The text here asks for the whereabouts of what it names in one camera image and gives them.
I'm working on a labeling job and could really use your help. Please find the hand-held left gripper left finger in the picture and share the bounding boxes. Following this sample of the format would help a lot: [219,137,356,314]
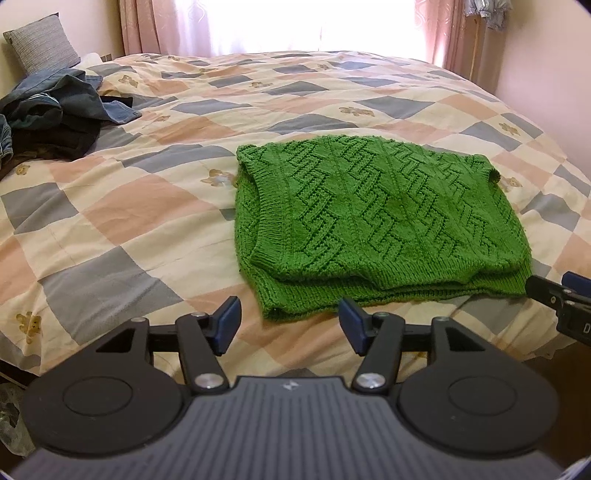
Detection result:
[95,296,243,394]

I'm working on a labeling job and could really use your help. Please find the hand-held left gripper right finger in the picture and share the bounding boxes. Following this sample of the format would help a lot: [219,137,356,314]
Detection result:
[338,298,483,394]

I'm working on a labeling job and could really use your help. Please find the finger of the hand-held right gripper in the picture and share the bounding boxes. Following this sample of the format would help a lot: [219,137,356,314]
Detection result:
[525,275,565,306]
[561,271,591,296]

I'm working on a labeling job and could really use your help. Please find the green knitted sweater vest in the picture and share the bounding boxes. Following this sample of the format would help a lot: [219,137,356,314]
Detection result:
[235,135,533,323]

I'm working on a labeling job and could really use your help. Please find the checkered patchwork bed quilt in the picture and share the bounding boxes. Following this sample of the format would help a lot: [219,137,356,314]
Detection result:
[0,50,591,386]

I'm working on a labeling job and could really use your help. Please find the clear plastic bag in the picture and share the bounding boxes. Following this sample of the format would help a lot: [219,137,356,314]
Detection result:
[0,381,37,457]

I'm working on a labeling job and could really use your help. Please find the dark cloth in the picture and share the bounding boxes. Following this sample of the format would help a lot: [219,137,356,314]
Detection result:
[9,95,134,161]

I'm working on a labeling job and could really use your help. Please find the blue denim jeans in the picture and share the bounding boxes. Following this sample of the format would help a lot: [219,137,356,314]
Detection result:
[0,68,143,172]

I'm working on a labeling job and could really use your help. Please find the pink curtain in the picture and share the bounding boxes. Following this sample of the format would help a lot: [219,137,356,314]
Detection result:
[117,0,185,57]
[413,0,485,79]

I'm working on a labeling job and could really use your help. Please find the white sheer curtain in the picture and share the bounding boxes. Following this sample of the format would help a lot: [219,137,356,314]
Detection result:
[173,0,437,63]

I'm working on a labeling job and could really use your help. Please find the grey striped pillow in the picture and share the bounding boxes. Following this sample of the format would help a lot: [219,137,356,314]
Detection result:
[3,13,82,75]

